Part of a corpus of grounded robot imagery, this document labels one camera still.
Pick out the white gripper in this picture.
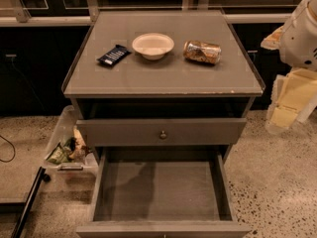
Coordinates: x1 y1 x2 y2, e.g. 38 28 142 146
261 0 317 134

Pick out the grey top drawer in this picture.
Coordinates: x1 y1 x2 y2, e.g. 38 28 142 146
76 118 247 147

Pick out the round brass drawer knob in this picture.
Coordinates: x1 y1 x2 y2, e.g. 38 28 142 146
159 131 167 140

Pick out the grey drawer cabinet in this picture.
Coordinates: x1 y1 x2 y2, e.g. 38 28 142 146
63 11 264 157

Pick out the grey open middle drawer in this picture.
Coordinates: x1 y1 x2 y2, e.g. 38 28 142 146
76 148 251 238

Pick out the dark blue snack bar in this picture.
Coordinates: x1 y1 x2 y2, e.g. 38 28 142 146
98 45 131 66

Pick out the clear plastic storage bin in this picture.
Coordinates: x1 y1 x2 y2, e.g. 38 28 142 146
43 105 98 174

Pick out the green snack bag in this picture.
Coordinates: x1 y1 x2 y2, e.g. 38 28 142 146
47 143 71 165

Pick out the black metal floor rail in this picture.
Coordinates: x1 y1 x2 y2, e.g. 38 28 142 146
11 167 51 238

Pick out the white window frame railing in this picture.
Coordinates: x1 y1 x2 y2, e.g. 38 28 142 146
0 0 301 26

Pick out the black floor cable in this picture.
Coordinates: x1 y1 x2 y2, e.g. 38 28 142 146
0 135 17 164

